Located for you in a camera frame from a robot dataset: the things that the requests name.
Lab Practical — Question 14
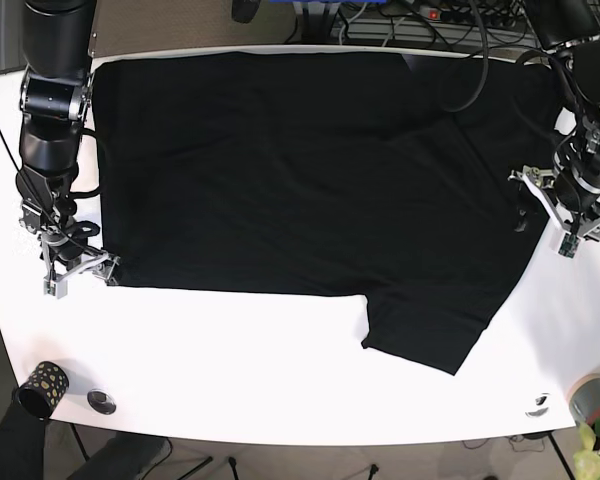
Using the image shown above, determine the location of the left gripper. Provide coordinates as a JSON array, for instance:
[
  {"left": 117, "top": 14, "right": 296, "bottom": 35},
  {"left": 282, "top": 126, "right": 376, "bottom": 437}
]
[{"left": 510, "top": 153, "right": 600, "bottom": 258}]

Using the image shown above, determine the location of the left table cable grommet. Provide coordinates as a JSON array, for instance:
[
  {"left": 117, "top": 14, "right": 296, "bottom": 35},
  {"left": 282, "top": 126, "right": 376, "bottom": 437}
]
[{"left": 87, "top": 389, "right": 117, "bottom": 415}]

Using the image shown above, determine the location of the table cable grommet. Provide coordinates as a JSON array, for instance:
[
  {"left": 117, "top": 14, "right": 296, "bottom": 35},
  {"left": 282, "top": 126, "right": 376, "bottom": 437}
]
[
  {"left": 87, "top": 389, "right": 117, "bottom": 415},
  {"left": 524, "top": 392, "right": 552, "bottom": 418}
]

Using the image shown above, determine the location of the green potted plant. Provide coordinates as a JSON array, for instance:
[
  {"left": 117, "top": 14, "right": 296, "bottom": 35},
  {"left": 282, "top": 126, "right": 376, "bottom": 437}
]
[{"left": 573, "top": 417, "right": 600, "bottom": 480}]

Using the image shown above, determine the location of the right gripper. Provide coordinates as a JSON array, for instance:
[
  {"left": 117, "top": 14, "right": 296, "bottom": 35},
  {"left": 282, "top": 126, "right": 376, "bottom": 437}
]
[{"left": 39, "top": 222, "right": 120, "bottom": 299}]

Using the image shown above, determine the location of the black T-shirt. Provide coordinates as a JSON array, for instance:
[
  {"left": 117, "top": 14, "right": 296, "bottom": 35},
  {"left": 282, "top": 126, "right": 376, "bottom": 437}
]
[{"left": 92, "top": 53, "right": 562, "bottom": 374}]

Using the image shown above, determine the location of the right table cable grommet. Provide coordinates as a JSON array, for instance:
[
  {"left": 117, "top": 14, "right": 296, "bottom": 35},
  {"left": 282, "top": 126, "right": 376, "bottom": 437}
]
[{"left": 524, "top": 392, "right": 552, "bottom": 418}]

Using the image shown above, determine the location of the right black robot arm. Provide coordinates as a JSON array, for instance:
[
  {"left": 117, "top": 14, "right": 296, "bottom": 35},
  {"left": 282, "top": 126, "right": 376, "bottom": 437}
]
[{"left": 10, "top": 1, "right": 120, "bottom": 299}]

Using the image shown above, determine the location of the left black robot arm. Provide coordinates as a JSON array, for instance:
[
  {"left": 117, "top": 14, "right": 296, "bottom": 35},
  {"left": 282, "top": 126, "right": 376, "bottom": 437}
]
[{"left": 509, "top": 1, "right": 600, "bottom": 258}]

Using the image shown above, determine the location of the grey tape roll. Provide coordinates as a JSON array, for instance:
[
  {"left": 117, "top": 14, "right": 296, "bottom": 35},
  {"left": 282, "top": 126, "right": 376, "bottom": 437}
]
[{"left": 568, "top": 374, "right": 600, "bottom": 426}]

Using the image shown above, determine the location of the black gold-dotted cup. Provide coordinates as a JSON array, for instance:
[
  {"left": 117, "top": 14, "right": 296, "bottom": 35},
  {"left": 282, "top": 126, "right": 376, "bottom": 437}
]
[{"left": 15, "top": 361, "right": 70, "bottom": 420}]

